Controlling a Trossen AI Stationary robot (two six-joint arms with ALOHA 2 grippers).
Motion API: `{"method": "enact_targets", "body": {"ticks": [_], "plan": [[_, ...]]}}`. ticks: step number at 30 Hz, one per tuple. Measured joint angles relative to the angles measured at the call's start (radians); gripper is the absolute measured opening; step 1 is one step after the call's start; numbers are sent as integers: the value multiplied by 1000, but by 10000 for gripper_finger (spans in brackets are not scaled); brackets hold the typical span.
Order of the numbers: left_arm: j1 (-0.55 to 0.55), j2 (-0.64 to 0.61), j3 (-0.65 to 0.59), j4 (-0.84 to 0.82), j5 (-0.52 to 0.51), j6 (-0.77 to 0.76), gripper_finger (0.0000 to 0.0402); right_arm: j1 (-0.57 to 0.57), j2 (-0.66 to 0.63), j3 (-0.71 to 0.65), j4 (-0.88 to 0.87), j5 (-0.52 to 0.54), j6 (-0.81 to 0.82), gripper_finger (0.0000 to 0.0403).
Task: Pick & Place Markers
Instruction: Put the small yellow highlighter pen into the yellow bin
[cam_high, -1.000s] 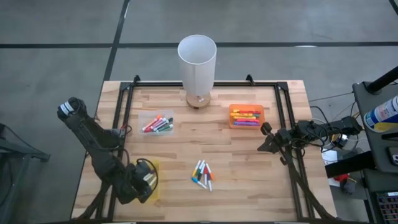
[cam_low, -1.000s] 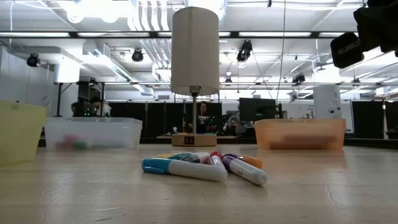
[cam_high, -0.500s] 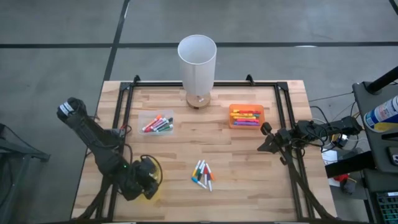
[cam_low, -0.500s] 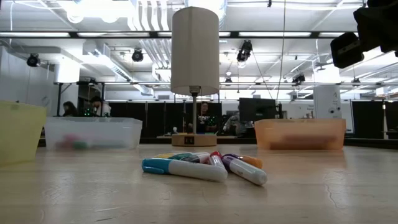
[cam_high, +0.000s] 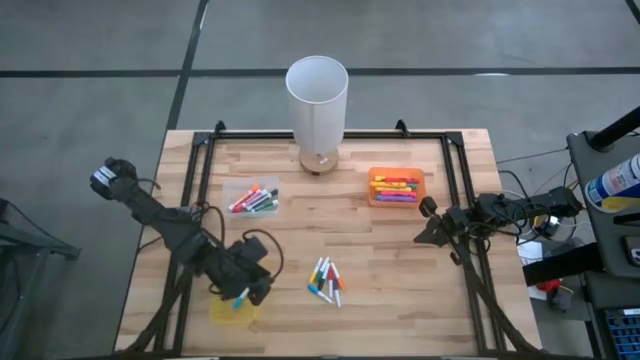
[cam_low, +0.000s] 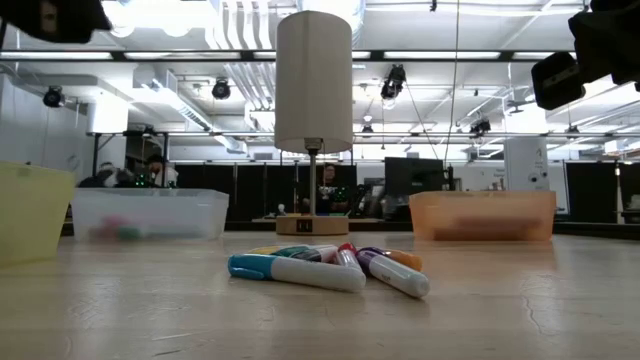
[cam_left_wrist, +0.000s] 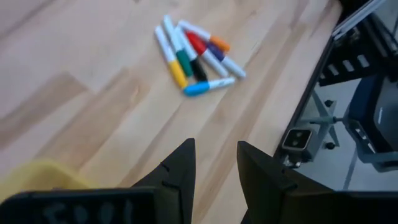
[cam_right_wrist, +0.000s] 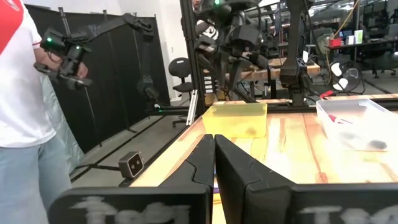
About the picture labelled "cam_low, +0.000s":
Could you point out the pink marker pen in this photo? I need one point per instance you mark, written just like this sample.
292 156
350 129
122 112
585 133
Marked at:
114 225

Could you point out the green marker pen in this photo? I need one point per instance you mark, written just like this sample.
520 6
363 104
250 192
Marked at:
130 233

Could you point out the white marker purple cap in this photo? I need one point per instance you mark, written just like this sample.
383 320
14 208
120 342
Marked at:
400 280

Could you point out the white marker yellow cap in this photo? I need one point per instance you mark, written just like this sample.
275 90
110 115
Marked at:
270 250

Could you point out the white marker teal cap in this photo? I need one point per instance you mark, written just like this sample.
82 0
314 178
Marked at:
310 253

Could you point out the white marker light-blue cap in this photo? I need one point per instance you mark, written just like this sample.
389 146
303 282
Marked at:
310 275

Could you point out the black ceiling spotlight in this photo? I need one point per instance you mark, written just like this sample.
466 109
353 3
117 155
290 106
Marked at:
52 97
481 126
392 85
221 90

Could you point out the white cabinet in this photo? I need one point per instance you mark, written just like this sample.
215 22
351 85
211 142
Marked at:
525 165

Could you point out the black partition panel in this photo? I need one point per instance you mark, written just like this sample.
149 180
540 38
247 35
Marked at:
595 190
240 190

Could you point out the black metal rack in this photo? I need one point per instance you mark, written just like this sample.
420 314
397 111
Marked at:
95 160

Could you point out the person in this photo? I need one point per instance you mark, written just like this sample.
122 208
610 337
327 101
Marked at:
162 172
107 176
332 195

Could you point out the yellow plastic bin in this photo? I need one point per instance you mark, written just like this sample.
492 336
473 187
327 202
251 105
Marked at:
30 215

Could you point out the orange plastic bin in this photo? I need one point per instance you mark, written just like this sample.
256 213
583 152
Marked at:
482 205

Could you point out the clear plastic bin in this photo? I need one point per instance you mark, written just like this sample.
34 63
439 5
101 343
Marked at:
150 205

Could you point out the black monitor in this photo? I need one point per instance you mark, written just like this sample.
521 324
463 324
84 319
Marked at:
412 175

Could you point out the white shade wooden table lamp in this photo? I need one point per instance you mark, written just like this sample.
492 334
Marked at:
314 80

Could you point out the white marker orange cap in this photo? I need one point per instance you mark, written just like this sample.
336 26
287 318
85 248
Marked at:
410 260

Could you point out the white ceiling air duct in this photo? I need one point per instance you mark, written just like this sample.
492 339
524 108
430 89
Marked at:
190 115

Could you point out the black aluminium rig frame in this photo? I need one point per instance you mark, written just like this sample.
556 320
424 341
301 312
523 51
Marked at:
376 56

